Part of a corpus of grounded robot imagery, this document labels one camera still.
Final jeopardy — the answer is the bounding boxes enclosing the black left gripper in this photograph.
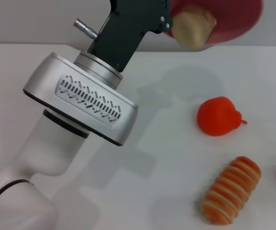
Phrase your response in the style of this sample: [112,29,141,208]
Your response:
[87,0,174,73]

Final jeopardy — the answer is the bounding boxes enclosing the beige egg yolk pastry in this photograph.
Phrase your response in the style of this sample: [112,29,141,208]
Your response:
[170,6,217,49]

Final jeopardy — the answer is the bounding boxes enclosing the pink plastic bowl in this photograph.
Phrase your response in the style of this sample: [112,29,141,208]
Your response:
[168,0,264,46]

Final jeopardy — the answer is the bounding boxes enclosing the red toy apple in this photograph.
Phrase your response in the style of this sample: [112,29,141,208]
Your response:
[197,96,249,137]

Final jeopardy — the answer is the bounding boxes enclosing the orange striped bread roll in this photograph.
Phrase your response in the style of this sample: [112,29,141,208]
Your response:
[201,156,262,225]

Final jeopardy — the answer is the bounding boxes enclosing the left arm connector cable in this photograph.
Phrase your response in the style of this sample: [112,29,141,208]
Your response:
[73,18,98,40]

